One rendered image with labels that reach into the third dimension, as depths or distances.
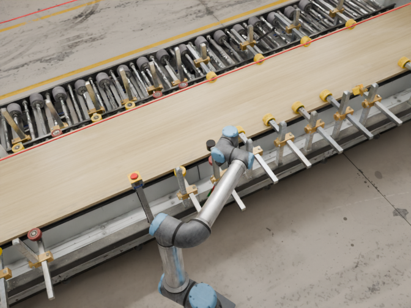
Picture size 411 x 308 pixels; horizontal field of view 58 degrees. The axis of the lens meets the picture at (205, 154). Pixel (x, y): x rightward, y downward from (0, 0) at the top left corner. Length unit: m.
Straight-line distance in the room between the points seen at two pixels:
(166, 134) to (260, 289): 1.40
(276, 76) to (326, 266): 1.58
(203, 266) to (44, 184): 1.39
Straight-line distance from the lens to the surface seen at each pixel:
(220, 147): 2.04
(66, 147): 2.96
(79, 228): 2.79
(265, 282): 3.12
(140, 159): 2.68
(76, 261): 2.66
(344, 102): 2.74
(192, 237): 1.69
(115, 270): 3.32
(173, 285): 2.16
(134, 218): 2.75
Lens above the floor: 2.94
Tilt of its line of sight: 51 degrees down
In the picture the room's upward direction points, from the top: 8 degrees counter-clockwise
